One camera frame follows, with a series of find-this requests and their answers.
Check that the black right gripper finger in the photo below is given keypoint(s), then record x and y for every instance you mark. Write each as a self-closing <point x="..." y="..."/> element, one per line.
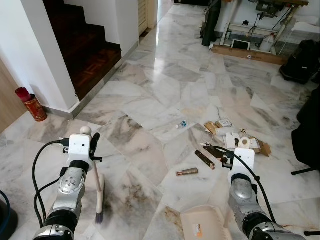
<point x="216" y="151"/>

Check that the cream hand broom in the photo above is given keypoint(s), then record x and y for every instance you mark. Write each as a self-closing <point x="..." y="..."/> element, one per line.
<point x="100" y="192"/>

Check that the cream plastic dustpan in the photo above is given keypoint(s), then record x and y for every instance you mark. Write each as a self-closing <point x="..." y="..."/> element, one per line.
<point x="205" y="222"/>

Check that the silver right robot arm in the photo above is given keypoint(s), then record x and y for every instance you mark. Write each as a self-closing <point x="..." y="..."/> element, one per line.
<point x="245" y="192"/>

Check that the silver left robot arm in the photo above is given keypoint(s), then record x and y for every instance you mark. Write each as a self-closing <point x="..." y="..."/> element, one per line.
<point x="70" y="182"/>

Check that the dark brown flat bar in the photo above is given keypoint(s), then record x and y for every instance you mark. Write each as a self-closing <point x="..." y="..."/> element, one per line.
<point x="205" y="159"/>

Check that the white carton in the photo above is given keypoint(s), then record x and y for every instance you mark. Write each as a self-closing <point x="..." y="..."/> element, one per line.
<point x="231" y="140"/>

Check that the brown cardboard piece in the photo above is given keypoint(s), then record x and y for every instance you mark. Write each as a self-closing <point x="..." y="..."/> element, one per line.
<point x="210" y="128"/>

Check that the small white box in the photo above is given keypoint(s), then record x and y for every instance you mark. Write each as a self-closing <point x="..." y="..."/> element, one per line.
<point x="225" y="123"/>

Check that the brown box with white label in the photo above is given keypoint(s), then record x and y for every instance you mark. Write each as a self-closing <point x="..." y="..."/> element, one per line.
<point x="260" y="147"/>

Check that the copper lipstick tube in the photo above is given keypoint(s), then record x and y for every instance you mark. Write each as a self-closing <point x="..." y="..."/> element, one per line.
<point x="186" y="172"/>

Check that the small blue capped bottle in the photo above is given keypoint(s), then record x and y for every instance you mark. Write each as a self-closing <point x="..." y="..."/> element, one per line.
<point x="181" y="125"/>

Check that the red patterned cylinder tin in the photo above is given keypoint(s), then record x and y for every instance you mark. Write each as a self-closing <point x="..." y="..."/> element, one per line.
<point x="36" y="109"/>

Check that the large black bag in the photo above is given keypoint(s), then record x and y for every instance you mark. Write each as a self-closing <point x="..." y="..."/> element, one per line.
<point x="311" y="130"/>

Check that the dark wooden staircase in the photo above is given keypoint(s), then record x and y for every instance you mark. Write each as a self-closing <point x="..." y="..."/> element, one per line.
<point x="90" y="55"/>

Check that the dark red rolled item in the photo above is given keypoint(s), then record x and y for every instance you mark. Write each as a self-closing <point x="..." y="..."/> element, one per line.
<point x="22" y="93"/>

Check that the light wooden door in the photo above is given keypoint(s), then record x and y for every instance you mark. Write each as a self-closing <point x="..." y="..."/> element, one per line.
<point x="7" y="105"/>

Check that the long flat cardboard box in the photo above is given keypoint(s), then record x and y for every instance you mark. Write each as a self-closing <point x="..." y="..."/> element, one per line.
<point x="250" y="54"/>

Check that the white framed tablet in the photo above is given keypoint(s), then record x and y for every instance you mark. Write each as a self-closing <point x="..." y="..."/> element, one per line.
<point x="238" y="45"/>

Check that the dark blue bucket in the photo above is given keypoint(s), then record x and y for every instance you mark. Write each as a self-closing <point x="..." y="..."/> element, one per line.
<point x="6" y="220"/>

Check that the white plastic jug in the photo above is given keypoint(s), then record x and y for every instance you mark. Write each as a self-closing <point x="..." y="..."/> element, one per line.
<point x="268" y="44"/>

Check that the black backpack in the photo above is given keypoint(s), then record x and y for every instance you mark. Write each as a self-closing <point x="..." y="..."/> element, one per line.
<point x="302" y="62"/>

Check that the black rolled mat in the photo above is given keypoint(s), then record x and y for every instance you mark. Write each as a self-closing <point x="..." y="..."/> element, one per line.
<point x="210" y="25"/>

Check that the louvered wooden door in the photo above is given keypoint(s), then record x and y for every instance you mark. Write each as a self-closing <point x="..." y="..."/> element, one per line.
<point x="143" y="15"/>

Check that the sewing machine table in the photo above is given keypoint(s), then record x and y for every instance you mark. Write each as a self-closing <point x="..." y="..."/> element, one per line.
<point x="267" y="6"/>

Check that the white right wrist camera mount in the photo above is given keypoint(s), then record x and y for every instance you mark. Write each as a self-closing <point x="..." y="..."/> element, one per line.
<point x="243" y="161"/>

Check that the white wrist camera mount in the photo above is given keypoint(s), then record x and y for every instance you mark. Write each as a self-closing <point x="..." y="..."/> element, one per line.
<point x="79" y="146"/>
<point x="243" y="161"/>

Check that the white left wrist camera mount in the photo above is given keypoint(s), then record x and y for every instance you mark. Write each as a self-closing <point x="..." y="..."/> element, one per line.
<point x="79" y="146"/>

